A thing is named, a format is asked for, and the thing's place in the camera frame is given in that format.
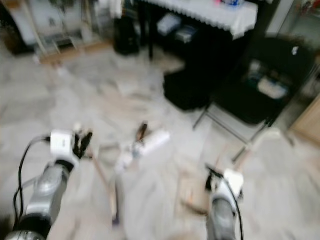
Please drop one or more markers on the grey printed cloth bag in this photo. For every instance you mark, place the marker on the grey printed cloth bag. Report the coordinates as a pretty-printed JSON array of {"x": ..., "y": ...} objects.
[{"x": 169, "y": 23}]

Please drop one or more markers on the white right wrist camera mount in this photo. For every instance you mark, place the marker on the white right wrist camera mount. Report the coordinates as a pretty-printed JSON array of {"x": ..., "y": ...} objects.
[{"x": 230, "y": 182}]

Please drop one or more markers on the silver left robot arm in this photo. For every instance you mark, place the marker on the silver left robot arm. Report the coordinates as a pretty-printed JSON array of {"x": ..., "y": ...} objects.
[{"x": 47, "y": 192}]

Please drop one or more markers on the tan wooden box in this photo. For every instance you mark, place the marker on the tan wooden box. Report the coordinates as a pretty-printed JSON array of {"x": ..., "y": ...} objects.
[{"x": 307, "y": 122}]

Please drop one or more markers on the beige hand broom purple bristles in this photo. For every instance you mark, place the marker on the beige hand broom purple bristles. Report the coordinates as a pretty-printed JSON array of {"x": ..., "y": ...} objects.
[{"x": 104, "y": 180}]

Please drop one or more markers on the white printed plastic bag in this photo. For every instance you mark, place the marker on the white printed plastic bag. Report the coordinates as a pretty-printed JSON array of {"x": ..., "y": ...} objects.
[{"x": 272, "y": 87}]

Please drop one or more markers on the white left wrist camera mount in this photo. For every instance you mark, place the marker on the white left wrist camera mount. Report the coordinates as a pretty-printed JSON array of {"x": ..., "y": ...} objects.
[{"x": 62, "y": 145}]

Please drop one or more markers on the black folding chair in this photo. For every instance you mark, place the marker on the black folding chair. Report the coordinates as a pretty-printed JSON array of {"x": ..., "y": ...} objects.
[
  {"x": 190, "y": 92},
  {"x": 245, "y": 105}
]

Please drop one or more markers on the black backpack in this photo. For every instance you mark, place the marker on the black backpack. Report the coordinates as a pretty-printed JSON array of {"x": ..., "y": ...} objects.
[{"x": 127, "y": 37}]

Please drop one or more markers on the white lace tablecloth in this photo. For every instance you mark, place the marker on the white lace tablecloth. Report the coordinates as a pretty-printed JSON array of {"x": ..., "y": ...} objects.
[{"x": 210, "y": 16}]

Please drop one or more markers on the long white box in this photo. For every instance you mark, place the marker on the long white box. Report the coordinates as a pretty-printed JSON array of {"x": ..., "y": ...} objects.
[{"x": 155, "y": 141}]

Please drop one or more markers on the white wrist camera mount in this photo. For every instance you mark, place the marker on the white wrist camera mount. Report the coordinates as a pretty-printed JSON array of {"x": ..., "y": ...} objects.
[
  {"x": 62, "y": 145},
  {"x": 230, "y": 182}
]

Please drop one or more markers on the white work table wooden top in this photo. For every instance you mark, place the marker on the white work table wooden top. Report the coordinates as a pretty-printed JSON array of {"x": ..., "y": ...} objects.
[{"x": 45, "y": 20}]

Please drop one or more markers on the blue packet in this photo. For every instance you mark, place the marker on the blue packet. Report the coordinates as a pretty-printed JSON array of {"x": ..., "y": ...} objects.
[{"x": 232, "y": 2}]

